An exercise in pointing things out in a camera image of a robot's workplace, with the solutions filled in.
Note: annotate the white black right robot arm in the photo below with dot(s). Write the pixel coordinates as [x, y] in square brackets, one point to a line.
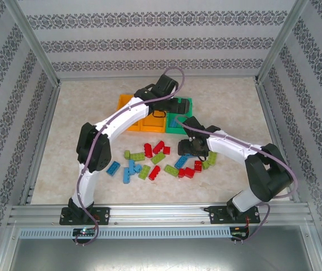
[228, 151]

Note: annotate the orange plastic bin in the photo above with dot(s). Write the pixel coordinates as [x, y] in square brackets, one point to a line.
[122, 103]
[152, 124]

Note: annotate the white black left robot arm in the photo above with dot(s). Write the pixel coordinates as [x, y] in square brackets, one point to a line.
[121, 120]

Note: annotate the aluminium frame post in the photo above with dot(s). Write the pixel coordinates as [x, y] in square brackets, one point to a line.
[281, 42]
[33, 42]

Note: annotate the aluminium side rail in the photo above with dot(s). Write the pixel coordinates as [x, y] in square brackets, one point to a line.
[265, 98]
[46, 124]

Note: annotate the small green lego brick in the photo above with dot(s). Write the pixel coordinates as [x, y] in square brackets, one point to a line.
[127, 154]

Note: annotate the aluminium mounting rail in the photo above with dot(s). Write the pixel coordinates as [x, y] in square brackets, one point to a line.
[160, 211]

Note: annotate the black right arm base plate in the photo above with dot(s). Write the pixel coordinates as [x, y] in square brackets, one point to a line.
[218, 215]

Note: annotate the grey metal panel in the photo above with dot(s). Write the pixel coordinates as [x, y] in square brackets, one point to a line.
[160, 254]

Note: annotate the aluminium rear rail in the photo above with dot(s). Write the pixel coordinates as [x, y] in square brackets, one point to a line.
[121, 76]

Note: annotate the blue lego brick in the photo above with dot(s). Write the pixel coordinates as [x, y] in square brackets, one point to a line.
[134, 166]
[181, 163]
[173, 123]
[113, 168]
[127, 175]

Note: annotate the green plastic bin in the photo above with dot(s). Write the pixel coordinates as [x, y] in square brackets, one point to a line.
[172, 130]

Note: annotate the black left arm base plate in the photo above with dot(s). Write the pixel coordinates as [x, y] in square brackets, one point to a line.
[101, 216]

